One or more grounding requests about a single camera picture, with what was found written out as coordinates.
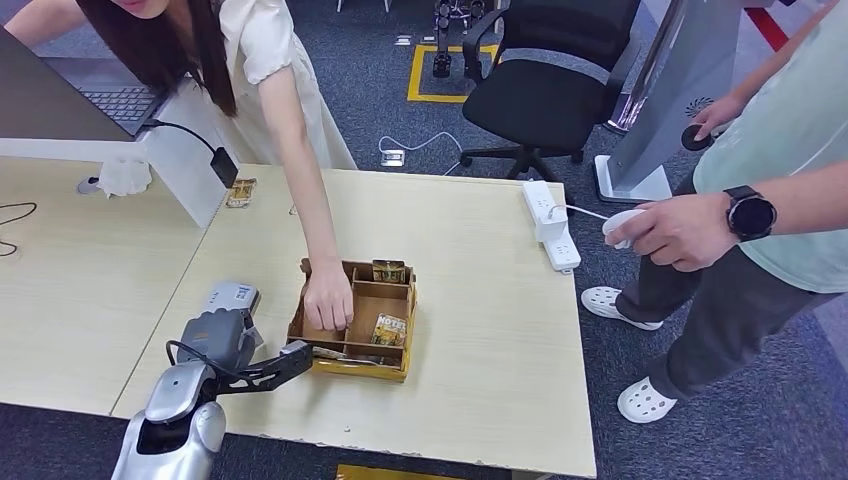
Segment thin black cable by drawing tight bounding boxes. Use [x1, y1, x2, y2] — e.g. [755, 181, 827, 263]
[0, 201, 39, 258]

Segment person's right hand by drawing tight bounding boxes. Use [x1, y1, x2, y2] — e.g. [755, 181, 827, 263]
[690, 92, 750, 142]

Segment black smartwatch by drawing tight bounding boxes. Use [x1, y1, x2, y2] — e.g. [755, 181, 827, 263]
[722, 185, 778, 243]

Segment green gold room key card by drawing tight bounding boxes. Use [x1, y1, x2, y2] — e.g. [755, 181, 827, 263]
[371, 259, 407, 285]

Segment black laptop power cable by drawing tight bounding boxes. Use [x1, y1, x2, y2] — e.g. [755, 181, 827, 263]
[142, 119, 240, 190]

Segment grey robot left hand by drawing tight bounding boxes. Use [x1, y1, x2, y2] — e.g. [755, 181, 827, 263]
[176, 307, 258, 372]

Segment white handheld controller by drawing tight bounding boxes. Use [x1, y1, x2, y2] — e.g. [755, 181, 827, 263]
[601, 208, 647, 251]

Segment dark grey laptop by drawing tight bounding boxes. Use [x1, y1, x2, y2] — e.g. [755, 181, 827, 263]
[0, 27, 175, 143]

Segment white floor cable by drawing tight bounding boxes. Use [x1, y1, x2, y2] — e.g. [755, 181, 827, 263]
[377, 131, 465, 177]

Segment silver kiosk stand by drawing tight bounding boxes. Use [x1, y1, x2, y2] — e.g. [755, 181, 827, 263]
[594, 0, 763, 204]

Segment person's left hand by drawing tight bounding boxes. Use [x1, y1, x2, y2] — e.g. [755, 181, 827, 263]
[604, 193, 740, 274]
[302, 259, 355, 333]

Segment grey card reader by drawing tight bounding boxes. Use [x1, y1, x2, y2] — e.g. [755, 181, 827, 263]
[197, 280, 265, 351]

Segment white raised desk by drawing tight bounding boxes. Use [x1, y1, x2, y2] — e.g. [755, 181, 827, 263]
[0, 78, 240, 230]

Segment room key card HOTEL print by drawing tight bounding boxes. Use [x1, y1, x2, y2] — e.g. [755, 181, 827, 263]
[369, 313, 408, 348]

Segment black round controller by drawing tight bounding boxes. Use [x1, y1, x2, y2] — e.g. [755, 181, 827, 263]
[680, 123, 715, 152]

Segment white power strip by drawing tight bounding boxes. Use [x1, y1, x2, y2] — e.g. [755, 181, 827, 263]
[521, 180, 583, 275]

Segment white crumpled tissue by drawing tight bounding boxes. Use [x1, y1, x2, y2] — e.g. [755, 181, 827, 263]
[97, 158, 154, 199]

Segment white clog shoe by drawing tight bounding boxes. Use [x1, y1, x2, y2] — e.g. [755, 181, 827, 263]
[580, 286, 664, 333]
[616, 376, 679, 425]

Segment white plug charger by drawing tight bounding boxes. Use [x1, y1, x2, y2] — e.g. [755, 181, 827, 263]
[536, 203, 570, 244]

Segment wooden organizer box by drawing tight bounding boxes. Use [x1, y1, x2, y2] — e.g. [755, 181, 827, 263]
[286, 258, 419, 384]

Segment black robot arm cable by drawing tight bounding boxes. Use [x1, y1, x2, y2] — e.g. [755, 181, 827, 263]
[164, 339, 270, 387]

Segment person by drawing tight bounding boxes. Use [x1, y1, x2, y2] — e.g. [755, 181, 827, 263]
[581, 0, 848, 425]
[0, 0, 358, 333]

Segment yellow floor tape square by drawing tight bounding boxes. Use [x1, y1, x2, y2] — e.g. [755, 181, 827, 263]
[407, 44, 500, 104]

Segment black robot legs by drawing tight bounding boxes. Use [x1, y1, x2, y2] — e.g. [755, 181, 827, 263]
[431, 0, 485, 79]

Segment black office chair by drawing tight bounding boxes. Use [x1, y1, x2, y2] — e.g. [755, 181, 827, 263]
[458, 0, 643, 183]

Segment white controller cable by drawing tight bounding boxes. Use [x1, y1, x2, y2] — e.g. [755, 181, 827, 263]
[546, 203, 614, 222]

